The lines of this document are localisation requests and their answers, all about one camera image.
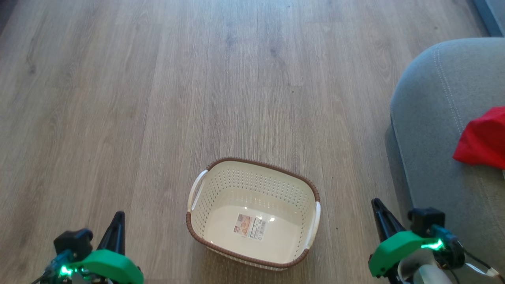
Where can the cream basket with brown rim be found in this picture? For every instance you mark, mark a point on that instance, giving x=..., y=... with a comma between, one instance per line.
x=252, y=185

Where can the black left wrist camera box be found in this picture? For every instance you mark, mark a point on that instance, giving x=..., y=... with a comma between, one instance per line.
x=73, y=241

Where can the grey-blue furniture edge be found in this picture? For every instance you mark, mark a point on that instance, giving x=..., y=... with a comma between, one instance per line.
x=493, y=15

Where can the paper label sticker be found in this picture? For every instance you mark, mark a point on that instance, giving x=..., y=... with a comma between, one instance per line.
x=251, y=226

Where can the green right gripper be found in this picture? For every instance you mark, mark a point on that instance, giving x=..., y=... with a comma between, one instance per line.
x=394, y=246

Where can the black round right wrist cylinder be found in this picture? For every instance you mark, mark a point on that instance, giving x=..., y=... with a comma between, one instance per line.
x=454, y=254

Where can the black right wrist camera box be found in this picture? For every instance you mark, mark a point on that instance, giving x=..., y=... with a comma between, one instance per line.
x=424, y=221

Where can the grey fabric sofa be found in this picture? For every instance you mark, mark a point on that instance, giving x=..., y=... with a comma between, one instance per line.
x=442, y=118

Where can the plain red garment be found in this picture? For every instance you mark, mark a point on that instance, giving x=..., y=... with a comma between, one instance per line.
x=483, y=140

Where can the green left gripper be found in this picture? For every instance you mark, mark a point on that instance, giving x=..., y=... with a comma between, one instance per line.
x=112, y=264

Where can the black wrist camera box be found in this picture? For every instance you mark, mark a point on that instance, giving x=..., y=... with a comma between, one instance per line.
x=424, y=221
x=73, y=241

